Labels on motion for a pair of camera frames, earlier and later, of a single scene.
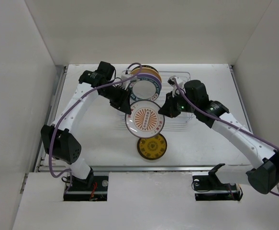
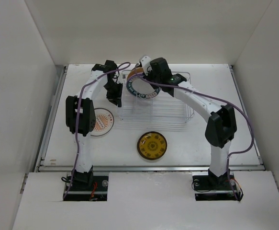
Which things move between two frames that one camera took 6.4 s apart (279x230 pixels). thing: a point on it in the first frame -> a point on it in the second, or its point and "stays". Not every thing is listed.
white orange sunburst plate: x=144 y=121 -> x=104 y=122
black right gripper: x=168 y=109 -> x=150 y=73
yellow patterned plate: x=152 y=148 stays
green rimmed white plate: x=144 y=88 stays
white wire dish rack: x=121 y=122 -> x=162 y=109
